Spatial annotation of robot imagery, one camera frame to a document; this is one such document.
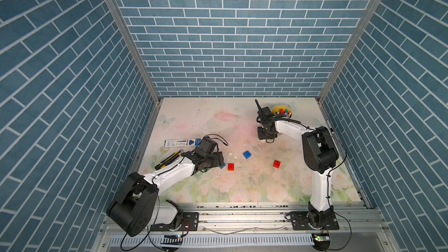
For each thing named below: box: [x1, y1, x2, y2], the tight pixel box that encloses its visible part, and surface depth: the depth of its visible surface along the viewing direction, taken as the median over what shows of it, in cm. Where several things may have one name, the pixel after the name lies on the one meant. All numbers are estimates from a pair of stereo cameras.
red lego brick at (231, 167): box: [227, 163, 236, 171], surface depth 90 cm
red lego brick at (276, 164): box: [272, 159, 282, 169], surface depth 91 cm
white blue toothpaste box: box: [163, 138, 203, 149], surface depth 99 cm
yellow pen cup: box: [271, 105, 293, 118], surface depth 100 cm
